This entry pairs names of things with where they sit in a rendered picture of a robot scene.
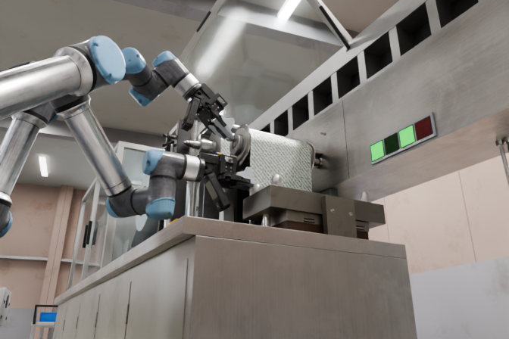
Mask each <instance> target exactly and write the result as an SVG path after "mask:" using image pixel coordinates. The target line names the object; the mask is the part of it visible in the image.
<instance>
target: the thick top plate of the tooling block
mask: <svg viewBox="0 0 509 339"><path fill-rule="evenodd" d="M324 195H328V194H320V193H316V192H311V191H303V190H299V189H294V188H287V187H282V186H278V185H268V186H267V187H265V188H263V189H261V190H260V191H257V192H256V193H254V194H252V195H250V196H249V197H247V198H245V199H243V219H245V220H251V221H257V222H261V221H262V220H263V214H270V217H272V216H274V215H276V214H278V213H281V212H283V211H285V210H291V211H296V212H302V213H311V214H316V215H321V216H322V215H323V211H322V196H324ZM354 213H355V221H360V222H368V225H369V229H371V228H374V227H377V226H380V225H385V224H386V218H385V211H384V205H382V204H375V203H370V202H366V201H358V200H354Z"/></svg>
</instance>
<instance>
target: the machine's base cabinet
mask: <svg viewBox="0 0 509 339"><path fill-rule="evenodd" d="M53 332H54V334H53V338H52V339H417V329H416V323H415V317H414V306H413V300H412V294H411V283H410V277H409V271H408V260H407V259H402V258H394V257H382V256H375V255H368V254H361V253H348V252H341V251H334V250H321V249H314V248H307V247H295V246H288V245H281V244H268V243H261V242H254V241H241V240H234V239H227V238H214V237H208V236H200V235H196V236H194V237H192V238H190V239H188V240H186V241H184V242H182V243H180V244H178V245H176V246H174V247H172V248H170V249H168V250H166V251H164V252H162V253H160V254H158V255H156V256H154V257H152V258H150V259H148V260H146V261H144V262H143V263H140V264H139V265H137V266H134V267H133V268H131V269H128V270H127V271H125V272H122V273H120V274H119V275H116V276H114V277H113V278H110V279H108V280H107V281H104V282H102V283H101V284H99V285H96V286H95V287H93V288H90V289H89V290H87V291H85V292H83V293H81V294H79V295H77V296H75V297H73V298H71V299H69V300H67V301H65V302H63V303H61V304H59V305H58V311H57V315H56V320H55V325H54V330H53Z"/></svg>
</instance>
